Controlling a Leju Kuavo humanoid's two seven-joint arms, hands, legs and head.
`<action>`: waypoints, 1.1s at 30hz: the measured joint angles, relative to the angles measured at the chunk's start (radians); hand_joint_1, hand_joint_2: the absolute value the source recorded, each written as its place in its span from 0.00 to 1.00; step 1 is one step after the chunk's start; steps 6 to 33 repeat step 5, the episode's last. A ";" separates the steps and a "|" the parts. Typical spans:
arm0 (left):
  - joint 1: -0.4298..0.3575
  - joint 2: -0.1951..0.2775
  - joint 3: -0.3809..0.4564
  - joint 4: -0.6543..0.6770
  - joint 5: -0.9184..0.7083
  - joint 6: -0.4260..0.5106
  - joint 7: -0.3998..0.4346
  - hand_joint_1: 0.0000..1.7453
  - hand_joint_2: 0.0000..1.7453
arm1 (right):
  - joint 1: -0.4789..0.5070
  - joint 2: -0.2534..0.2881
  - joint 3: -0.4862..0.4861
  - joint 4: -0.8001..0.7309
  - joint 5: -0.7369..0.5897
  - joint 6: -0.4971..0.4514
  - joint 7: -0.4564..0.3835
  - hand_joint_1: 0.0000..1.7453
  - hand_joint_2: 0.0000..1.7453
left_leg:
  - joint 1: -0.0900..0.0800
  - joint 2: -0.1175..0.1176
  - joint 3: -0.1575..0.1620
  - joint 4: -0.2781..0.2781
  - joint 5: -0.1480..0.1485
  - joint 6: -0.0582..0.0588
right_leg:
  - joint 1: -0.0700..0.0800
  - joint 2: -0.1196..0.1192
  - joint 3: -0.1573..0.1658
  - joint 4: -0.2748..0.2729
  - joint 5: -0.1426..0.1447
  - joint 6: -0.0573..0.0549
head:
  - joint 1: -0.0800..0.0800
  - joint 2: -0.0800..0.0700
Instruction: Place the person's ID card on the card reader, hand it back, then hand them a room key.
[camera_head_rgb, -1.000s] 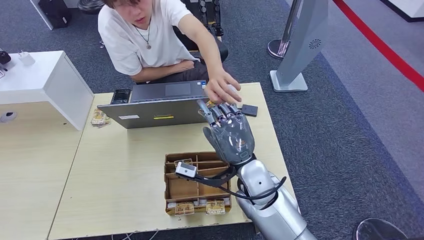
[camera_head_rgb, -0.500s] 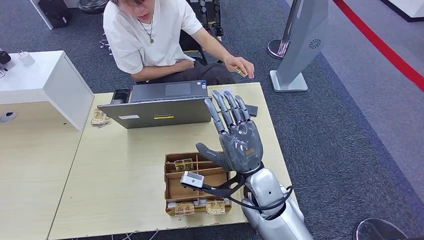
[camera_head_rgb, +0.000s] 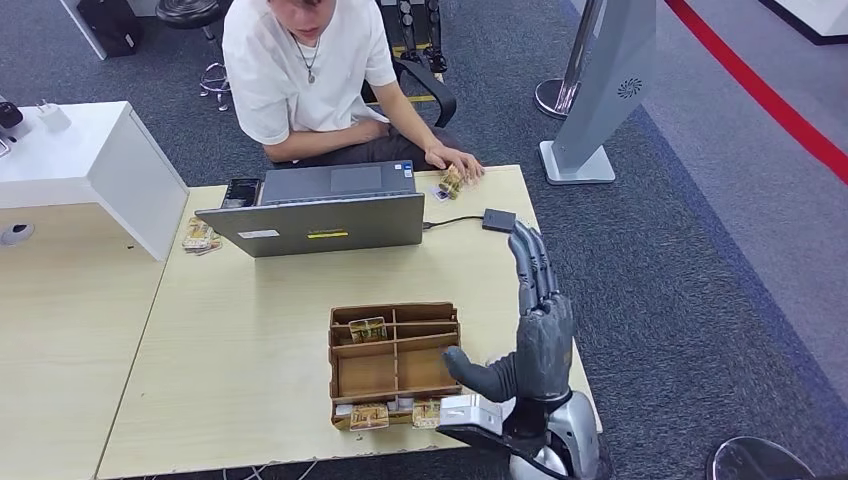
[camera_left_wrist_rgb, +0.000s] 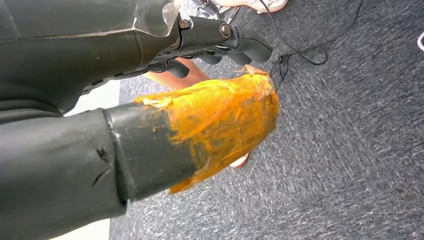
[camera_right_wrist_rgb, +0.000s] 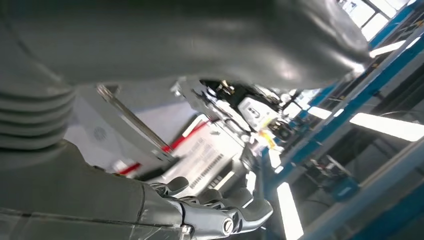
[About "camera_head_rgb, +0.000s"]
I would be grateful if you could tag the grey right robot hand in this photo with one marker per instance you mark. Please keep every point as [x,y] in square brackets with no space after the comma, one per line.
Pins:
[543,344]

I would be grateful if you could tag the person's left hand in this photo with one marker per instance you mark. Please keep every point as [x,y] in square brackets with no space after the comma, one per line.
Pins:
[457,162]

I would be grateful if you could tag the person's right hand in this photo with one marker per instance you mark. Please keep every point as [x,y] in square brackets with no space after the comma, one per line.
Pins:
[376,130]

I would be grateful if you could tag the gold room key card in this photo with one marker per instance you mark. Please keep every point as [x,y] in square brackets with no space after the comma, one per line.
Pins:
[452,182]
[426,414]
[369,417]
[368,330]

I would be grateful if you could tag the person's right forearm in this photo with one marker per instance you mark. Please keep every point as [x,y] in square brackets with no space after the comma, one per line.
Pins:
[318,142]

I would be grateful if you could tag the person's left forearm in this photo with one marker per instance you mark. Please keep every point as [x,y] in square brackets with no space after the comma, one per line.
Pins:
[411,122]

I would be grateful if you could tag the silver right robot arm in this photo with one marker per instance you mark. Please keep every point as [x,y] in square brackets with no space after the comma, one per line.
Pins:
[570,437]

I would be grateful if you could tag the person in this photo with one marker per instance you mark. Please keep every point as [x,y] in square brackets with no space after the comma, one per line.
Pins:
[305,73]

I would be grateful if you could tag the wooden compartment card box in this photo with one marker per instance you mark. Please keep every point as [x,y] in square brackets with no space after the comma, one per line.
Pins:
[397,371]

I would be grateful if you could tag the stack of gold key cards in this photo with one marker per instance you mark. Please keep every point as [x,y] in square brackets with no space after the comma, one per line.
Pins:
[200,237]

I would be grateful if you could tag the black office chair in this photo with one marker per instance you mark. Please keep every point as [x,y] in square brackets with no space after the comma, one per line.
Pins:
[434,93]

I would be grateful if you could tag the small black hub box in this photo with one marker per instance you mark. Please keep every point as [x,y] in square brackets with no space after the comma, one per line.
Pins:
[499,220]

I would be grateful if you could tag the black background robot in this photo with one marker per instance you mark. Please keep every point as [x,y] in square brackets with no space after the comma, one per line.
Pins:
[417,33]

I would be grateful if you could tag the grey laptop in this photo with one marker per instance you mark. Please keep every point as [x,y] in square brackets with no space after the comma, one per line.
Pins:
[318,228]

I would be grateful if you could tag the black smartphone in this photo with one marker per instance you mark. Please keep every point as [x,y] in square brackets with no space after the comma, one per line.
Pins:
[242,193]

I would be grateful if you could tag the grey kiosk stand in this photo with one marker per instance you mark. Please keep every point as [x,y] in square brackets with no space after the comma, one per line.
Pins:
[596,99]

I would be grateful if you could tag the black round stool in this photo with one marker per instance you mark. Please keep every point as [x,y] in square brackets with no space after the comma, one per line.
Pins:
[189,12]

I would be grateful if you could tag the round dark chrome base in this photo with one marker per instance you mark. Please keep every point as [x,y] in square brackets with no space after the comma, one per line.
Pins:
[755,460]

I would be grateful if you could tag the black bag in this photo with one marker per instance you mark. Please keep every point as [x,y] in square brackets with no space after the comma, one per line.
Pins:
[109,26]

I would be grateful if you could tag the white desk riser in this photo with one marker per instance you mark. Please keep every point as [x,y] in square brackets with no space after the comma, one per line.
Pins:
[73,152]

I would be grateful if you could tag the white charger plug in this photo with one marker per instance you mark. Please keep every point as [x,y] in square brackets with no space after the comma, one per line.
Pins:
[54,118]

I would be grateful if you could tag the black device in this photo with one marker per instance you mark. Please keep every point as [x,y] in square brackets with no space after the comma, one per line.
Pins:
[9,114]

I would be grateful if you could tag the white round desk grommet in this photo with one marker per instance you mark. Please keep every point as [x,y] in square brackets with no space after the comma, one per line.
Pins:
[16,234]

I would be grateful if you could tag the white cabinet base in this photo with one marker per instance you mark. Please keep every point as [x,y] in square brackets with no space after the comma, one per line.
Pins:
[815,16]

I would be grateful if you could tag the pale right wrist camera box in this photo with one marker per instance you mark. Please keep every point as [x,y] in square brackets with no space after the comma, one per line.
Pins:
[470,414]

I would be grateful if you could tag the chrome stanchion post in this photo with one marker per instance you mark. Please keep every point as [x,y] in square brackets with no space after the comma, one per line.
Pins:
[563,93]

